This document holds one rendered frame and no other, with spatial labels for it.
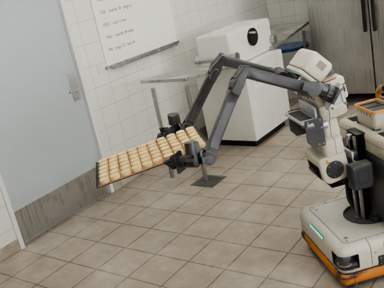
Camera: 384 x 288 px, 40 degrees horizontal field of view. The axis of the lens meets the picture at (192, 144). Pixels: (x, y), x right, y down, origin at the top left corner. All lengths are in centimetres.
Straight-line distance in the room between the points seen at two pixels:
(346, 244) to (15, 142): 269
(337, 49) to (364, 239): 354
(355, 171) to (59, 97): 272
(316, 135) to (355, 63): 341
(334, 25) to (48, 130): 337
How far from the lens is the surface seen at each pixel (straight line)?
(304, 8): 728
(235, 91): 250
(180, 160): 253
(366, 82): 625
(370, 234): 311
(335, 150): 297
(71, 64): 481
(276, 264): 345
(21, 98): 448
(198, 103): 304
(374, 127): 305
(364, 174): 298
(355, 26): 614
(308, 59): 281
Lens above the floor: 183
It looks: 18 degrees down
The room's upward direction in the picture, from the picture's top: 12 degrees counter-clockwise
